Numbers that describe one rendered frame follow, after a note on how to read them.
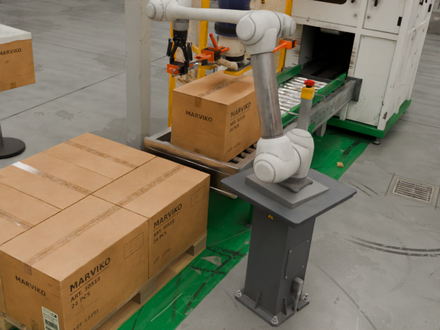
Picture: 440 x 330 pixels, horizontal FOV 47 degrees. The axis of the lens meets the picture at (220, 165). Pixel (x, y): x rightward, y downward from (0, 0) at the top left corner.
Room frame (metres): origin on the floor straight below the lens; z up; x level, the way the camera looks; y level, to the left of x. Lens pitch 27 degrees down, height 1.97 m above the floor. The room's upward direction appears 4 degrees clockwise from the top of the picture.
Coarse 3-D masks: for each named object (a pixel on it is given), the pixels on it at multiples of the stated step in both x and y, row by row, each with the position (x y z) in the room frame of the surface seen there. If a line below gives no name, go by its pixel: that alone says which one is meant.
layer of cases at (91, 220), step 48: (96, 144) 2.98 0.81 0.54; (0, 192) 2.30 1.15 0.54; (48, 192) 2.33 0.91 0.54; (96, 192) 2.37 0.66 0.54; (144, 192) 2.41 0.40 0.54; (192, 192) 2.52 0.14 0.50; (0, 240) 1.88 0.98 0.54; (48, 240) 1.91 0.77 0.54; (96, 240) 1.94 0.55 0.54; (144, 240) 2.13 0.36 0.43; (192, 240) 2.55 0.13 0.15; (0, 288) 1.84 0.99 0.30; (48, 288) 1.68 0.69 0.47; (96, 288) 1.82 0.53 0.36
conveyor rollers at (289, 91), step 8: (288, 80) 4.71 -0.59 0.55; (296, 80) 4.76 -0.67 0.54; (304, 80) 4.81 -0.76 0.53; (312, 80) 4.78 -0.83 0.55; (280, 88) 4.45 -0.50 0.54; (288, 88) 4.50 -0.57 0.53; (296, 88) 4.47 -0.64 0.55; (320, 88) 4.54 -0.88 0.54; (336, 88) 4.57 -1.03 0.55; (280, 96) 4.24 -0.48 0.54; (288, 96) 4.23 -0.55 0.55; (296, 96) 4.27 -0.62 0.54; (328, 96) 4.32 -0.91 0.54; (280, 104) 4.05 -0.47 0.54; (288, 104) 4.03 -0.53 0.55; (296, 104) 4.07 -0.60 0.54; (256, 144) 3.16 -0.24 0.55; (248, 152) 3.07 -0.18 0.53; (232, 160) 2.92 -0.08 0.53; (240, 160) 2.90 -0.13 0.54
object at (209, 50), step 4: (204, 48) 2.99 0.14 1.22; (208, 48) 3.02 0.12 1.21; (212, 48) 3.01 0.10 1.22; (216, 48) 3.00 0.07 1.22; (204, 52) 2.95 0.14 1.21; (208, 52) 2.94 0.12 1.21; (212, 52) 2.92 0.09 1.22; (216, 52) 2.93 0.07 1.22; (220, 52) 2.97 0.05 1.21; (212, 56) 2.92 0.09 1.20; (216, 56) 2.95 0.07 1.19; (220, 56) 2.98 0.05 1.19; (208, 60) 2.94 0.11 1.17; (212, 60) 2.92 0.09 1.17
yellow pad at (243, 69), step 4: (240, 64) 3.16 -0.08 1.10; (248, 64) 3.17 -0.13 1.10; (228, 68) 3.07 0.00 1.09; (240, 68) 3.07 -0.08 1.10; (244, 68) 3.09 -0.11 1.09; (248, 68) 3.11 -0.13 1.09; (224, 72) 3.03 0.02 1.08; (228, 72) 3.01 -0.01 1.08; (232, 72) 3.00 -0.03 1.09; (236, 72) 3.01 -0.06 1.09; (240, 72) 3.02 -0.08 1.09; (244, 72) 3.07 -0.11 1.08; (236, 76) 2.99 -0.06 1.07
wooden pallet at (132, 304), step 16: (176, 256) 2.39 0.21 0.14; (192, 256) 2.56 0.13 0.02; (160, 272) 2.26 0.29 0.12; (176, 272) 2.40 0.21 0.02; (144, 288) 2.13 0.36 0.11; (160, 288) 2.26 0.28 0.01; (128, 304) 2.09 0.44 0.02; (0, 320) 1.86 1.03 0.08; (16, 320) 1.80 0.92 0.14; (112, 320) 1.97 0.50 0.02
